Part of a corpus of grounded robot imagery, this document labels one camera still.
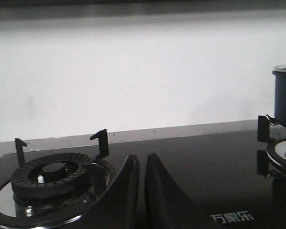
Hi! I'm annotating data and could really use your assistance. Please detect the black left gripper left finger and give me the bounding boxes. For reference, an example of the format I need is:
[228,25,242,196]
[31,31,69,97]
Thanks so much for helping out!
[66,155,139,229]

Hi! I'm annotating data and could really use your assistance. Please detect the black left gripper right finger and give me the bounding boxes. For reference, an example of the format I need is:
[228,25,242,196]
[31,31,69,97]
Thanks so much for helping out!
[145,153,212,229]

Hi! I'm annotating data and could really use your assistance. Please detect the dark blue cooking pot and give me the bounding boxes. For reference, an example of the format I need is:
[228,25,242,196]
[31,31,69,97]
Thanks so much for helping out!
[272,64,286,127]

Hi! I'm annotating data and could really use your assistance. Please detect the right black pot support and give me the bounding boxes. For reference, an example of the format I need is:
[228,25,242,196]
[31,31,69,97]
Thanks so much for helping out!
[257,115,286,174]

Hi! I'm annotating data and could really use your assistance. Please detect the black glass gas cooktop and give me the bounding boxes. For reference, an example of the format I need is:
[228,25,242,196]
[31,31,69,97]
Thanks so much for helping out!
[0,130,286,229]

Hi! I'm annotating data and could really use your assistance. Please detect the left gas burner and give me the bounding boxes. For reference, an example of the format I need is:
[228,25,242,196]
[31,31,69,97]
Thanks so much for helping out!
[10,152,93,203]

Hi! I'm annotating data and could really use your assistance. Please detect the dark range hood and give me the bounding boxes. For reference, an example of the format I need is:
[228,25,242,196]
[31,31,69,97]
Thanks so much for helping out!
[0,0,286,21]

